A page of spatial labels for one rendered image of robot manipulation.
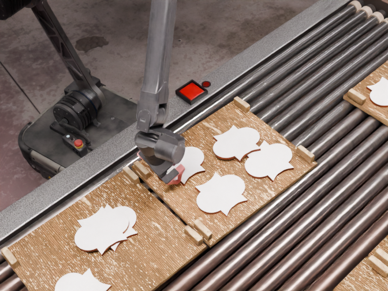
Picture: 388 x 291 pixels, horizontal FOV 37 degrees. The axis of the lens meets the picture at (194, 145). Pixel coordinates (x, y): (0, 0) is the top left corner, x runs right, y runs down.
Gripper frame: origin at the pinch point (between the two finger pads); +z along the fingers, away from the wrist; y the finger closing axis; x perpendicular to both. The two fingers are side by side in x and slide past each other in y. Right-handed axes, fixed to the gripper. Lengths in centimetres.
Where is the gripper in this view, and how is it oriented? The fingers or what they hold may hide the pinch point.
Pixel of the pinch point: (167, 170)
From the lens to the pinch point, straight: 165.6
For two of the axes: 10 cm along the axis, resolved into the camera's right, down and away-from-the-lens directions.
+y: -6.3, -5.8, 5.1
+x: -7.3, 6.7, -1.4
